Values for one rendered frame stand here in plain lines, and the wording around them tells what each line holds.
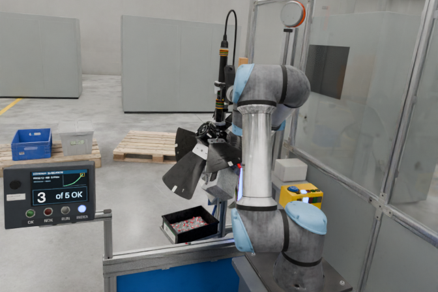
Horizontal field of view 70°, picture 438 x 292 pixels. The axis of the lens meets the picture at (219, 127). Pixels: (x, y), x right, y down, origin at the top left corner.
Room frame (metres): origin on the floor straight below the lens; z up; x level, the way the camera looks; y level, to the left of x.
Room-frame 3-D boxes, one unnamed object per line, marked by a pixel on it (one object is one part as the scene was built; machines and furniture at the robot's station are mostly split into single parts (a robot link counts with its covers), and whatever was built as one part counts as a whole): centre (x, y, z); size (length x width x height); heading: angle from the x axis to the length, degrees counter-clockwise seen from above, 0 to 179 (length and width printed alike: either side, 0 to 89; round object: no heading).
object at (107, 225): (1.00, 0.38, 0.96); 0.03 x 0.03 x 0.20; 20
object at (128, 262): (1.15, -0.02, 0.82); 0.90 x 0.04 x 0.08; 110
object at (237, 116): (1.27, -0.11, 1.37); 0.11 x 0.08 x 0.11; 94
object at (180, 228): (1.28, 0.10, 0.83); 0.19 x 0.14 x 0.02; 125
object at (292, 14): (2.11, -0.41, 1.88); 0.16 x 0.07 x 0.16; 55
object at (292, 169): (1.89, -0.48, 0.92); 0.17 x 0.16 x 0.11; 110
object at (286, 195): (1.28, -0.39, 1.02); 0.16 x 0.10 x 0.11; 110
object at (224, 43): (1.52, 0.00, 1.49); 0.04 x 0.04 x 0.46
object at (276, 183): (1.81, -0.48, 0.85); 0.36 x 0.24 x 0.03; 20
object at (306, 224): (0.78, -0.26, 1.19); 0.13 x 0.12 x 0.14; 94
